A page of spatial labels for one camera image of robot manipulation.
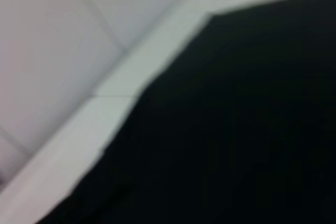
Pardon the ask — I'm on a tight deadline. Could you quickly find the black shirt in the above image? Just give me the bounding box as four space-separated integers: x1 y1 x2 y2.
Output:
34 0 336 224

